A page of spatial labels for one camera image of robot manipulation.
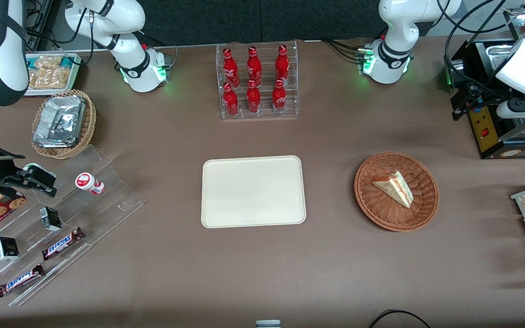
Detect red cola bottle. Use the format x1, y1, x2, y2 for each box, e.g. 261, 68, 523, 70
223, 82, 239, 117
246, 80, 262, 114
222, 48, 240, 87
247, 46, 263, 87
272, 79, 287, 114
275, 44, 290, 85

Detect light tan wicker basket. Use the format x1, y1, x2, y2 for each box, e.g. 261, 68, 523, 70
31, 89, 97, 160

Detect brown round wicker basket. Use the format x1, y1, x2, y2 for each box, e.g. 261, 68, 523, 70
354, 152, 440, 232

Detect white snack tray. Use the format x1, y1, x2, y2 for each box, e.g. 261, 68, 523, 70
25, 53, 82, 97

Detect black arm base cables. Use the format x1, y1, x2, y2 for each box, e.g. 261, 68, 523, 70
321, 38, 366, 62

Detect black looping arm cable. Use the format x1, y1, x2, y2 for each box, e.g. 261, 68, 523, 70
436, 0, 524, 94

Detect clear acrylic stepped shelf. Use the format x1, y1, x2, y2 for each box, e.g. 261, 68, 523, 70
0, 145, 144, 307

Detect brown Snickers bar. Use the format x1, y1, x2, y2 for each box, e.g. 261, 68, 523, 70
0, 264, 45, 298
41, 227, 85, 261

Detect triangle sandwich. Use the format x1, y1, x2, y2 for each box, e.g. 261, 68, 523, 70
372, 170, 414, 209

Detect clear bag of snacks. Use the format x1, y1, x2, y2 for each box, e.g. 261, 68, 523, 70
28, 55, 76, 90

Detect small black carton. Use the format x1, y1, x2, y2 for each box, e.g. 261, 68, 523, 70
40, 206, 62, 232
0, 236, 20, 261

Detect cream plastic tray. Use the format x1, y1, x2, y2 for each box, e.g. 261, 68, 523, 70
201, 155, 307, 229

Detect silver foil tray stack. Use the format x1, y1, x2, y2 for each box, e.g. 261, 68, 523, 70
32, 95, 86, 149

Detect clear acrylic bottle rack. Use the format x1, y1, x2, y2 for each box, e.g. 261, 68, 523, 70
216, 40, 299, 120

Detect black floor cable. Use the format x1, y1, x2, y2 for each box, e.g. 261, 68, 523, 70
369, 309, 432, 328

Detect white red-capped small bottle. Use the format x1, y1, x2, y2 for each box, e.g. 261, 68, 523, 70
75, 173, 105, 195

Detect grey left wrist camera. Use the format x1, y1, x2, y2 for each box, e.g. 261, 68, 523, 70
496, 98, 525, 120

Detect black machine with yellow panel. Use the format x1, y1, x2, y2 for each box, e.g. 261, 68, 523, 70
445, 39, 525, 160

